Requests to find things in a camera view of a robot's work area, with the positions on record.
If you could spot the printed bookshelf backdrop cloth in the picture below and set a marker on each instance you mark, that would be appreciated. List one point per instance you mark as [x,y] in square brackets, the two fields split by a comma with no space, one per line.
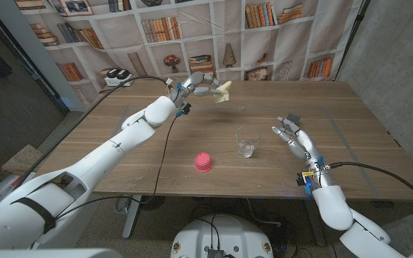
[199,46]

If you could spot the pale yellow sponge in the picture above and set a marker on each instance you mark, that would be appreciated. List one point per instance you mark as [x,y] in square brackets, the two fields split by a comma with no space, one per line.
[223,92]

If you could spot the white power strip black plugs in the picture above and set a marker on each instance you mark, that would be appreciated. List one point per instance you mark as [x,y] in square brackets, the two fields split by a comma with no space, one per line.
[118,79]

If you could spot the pink upside-down cup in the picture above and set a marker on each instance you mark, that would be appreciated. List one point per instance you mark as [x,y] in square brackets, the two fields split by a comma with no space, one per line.
[203,162]

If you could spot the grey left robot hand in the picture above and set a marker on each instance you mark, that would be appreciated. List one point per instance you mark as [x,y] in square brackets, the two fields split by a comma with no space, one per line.
[195,84]

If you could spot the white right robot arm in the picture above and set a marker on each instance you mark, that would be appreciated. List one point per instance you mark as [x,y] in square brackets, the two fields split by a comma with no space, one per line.
[335,211]

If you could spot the grey metal table leg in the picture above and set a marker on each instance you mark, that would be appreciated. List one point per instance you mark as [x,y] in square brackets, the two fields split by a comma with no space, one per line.
[132,216]
[315,222]

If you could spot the speckled cork board piece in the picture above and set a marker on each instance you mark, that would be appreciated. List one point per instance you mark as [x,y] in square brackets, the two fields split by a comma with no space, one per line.
[23,159]

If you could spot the small dark grey studded block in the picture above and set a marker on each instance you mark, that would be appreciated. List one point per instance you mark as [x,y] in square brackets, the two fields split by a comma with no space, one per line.
[294,118]

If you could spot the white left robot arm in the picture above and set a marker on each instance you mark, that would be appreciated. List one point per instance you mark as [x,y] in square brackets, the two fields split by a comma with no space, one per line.
[95,165]

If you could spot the clear glass cup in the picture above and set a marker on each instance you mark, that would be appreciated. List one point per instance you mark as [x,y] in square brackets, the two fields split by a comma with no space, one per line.
[247,141]

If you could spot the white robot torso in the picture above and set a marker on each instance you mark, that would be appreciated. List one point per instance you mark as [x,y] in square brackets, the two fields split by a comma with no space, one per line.
[222,233]

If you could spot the black backdrop stand pole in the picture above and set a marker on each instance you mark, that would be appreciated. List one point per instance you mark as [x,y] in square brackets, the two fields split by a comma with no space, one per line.
[351,36]

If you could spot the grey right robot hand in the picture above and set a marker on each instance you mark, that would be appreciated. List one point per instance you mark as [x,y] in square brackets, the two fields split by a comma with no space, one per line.
[299,141]

